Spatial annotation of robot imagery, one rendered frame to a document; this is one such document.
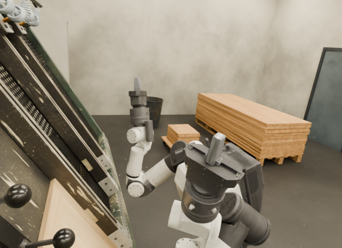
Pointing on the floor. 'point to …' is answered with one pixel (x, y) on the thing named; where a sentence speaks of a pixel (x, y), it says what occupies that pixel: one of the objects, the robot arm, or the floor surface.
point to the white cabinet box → (55, 41)
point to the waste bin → (154, 109)
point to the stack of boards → (253, 126)
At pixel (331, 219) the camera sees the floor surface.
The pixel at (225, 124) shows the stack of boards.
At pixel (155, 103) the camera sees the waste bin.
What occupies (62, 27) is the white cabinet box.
